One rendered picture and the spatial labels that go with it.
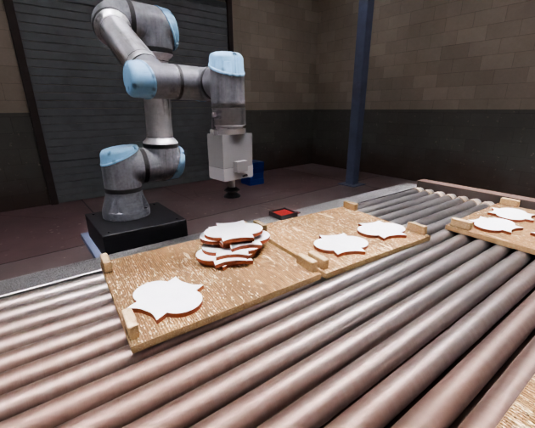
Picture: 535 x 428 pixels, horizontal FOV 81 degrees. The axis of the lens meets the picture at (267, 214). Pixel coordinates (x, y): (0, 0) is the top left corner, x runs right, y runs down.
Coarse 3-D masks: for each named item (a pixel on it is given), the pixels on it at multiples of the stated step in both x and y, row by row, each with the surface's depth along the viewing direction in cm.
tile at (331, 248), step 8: (320, 240) 86; (328, 240) 86; (336, 240) 86; (344, 240) 86; (352, 240) 86; (360, 240) 86; (320, 248) 82; (328, 248) 82; (336, 248) 82; (344, 248) 82; (352, 248) 82; (360, 248) 81; (336, 256) 79
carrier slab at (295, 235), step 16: (336, 208) 117; (272, 224) 101; (288, 224) 101; (304, 224) 101; (320, 224) 101; (336, 224) 101; (352, 224) 101; (272, 240) 90; (288, 240) 89; (304, 240) 89; (368, 240) 89; (400, 240) 89; (416, 240) 89; (352, 256) 79; (368, 256) 79; (384, 256) 82; (320, 272) 73; (336, 272) 73
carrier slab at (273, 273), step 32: (128, 256) 80; (160, 256) 80; (192, 256) 80; (256, 256) 80; (288, 256) 79; (128, 288) 66; (224, 288) 66; (256, 288) 66; (288, 288) 67; (192, 320) 56
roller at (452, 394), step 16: (528, 304) 63; (512, 320) 58; (528, 320) 58; (496, 336) 54; (512, 336) 54; (480, 352) 50; (496, 352) 51; (512, 352) 53; (464, 368) 47; (480, 368) 48; (496, 368) 49; (448, 384) 45; (464, 384) 45; (480, 384) 46; (432, 400) 42; (448, 400) 42; (464, 400) 43; (416, 416) 40; (432, 416) 40; (448, 416) 41
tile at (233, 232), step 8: (216, 224) 85; (224, 224) 84; (232, 224) 84; (240, 224) 84; (248, 224) 84; (256, 224) 84; (208, 232) 79; (216, 232) 79; (224, 232) 79; (232, 232) 79; (240, 232) 79; (248, 232) 79; (256, 232) 79; (216, 240) 76; (224, 240) 74; (232, 240) 75; (240, 240) 76; (248, 240) 76
